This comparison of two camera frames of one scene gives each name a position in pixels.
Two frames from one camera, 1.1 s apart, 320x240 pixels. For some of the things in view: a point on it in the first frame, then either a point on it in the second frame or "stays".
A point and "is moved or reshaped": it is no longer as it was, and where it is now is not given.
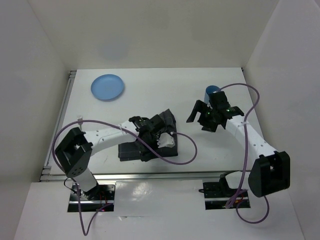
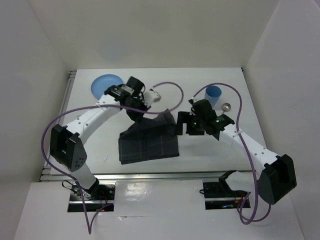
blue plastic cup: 209,90 stays
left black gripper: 145,152 → 136,118
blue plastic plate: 107,87 stays
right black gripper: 199,106 → 184,117
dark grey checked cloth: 130,151 is moved or reshaped
